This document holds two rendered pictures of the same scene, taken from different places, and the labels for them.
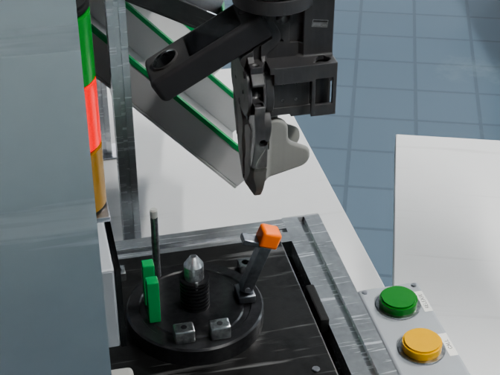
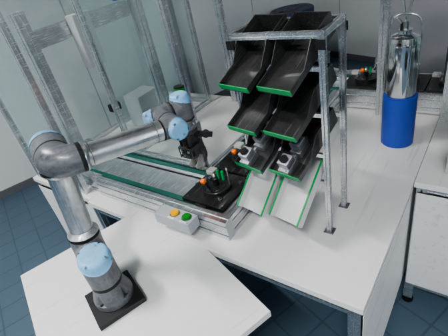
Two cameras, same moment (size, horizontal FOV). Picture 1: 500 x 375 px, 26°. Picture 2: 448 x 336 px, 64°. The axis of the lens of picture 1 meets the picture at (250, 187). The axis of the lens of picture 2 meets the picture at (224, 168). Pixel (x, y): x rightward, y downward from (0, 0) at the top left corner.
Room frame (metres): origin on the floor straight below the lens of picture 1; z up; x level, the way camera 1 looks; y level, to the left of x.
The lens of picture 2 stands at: (2.00, -0.69, 1.95)
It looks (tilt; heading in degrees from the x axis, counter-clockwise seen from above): 33 degrees down; 145
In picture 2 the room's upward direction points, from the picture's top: 13 degrees counter-clockwise
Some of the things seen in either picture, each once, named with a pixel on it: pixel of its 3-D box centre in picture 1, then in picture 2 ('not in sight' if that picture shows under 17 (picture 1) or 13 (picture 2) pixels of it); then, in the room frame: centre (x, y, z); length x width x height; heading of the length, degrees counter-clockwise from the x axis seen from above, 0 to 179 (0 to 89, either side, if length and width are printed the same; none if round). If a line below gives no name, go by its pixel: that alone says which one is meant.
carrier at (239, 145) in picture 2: not in sight; (243, 152); (0.80, 0.31, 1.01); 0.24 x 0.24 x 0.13; 13
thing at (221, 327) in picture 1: (219, 329); not in sight; (0.81, 0.03, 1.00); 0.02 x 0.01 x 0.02; 103
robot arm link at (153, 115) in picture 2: not in sight; (161, 117); (0.87, -0.12, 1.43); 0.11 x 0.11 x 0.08; 81
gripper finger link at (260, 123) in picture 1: (257, 121); not in sight; (0.85, -0.01, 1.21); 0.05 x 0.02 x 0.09; 13
